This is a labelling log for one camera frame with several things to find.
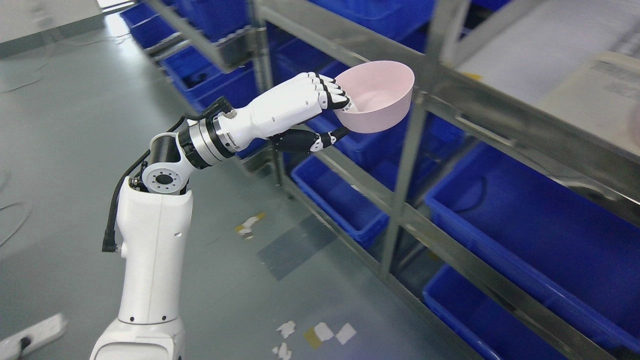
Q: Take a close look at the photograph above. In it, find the white power strip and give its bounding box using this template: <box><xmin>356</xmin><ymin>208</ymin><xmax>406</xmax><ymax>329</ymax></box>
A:
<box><xmin>0</xmin><ymin>313</ymin><xmax>69</xmax><ymax>360</ymax></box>

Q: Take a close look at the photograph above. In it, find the blue bin bottom right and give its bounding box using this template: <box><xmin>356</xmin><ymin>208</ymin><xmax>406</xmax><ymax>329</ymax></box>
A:
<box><xmin>422</xmin><ymin>265</ymin><xmax>566</xmax><ymax>360</ymax></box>

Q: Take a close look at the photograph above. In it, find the large blue bin right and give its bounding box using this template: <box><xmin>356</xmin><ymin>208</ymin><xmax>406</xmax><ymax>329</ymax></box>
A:
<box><xmin>423</xmin><ymin>145</ymin><xmax>640</xmax><ymax>354</ymax></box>

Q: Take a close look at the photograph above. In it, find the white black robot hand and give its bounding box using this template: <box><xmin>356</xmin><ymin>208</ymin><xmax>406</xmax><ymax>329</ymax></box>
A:
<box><xmin>214</xmin><ymin>71</ymin><xmax>352</xmax><ymax>154</ymax></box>

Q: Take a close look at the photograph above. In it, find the stainless steel shelf rack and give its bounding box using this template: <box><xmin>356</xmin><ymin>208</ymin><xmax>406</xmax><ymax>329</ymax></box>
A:
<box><xmin>148</xmin><ymin>0</ymin><xmax>640</xmax><ymax>360</ymax></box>

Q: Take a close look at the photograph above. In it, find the blue bin lower middle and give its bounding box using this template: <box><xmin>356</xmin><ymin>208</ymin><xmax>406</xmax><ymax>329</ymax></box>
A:
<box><xmin>291</xmin><ymin>156</ymin><xmax>389</xmax><ymax>249</ymax></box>

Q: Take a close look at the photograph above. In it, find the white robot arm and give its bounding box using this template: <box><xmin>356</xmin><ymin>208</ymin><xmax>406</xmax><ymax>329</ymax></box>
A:
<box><xmin>90</xmin><ymin>115</ymin><xmax>233</xmax><ymax>360</ymax></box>

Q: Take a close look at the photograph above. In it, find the pink ikea bowl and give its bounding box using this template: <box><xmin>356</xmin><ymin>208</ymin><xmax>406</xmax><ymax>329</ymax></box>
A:
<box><xmin>334</xmin><ymin>60</ymin><xmax>415</xmax><ymax>133</ymax></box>

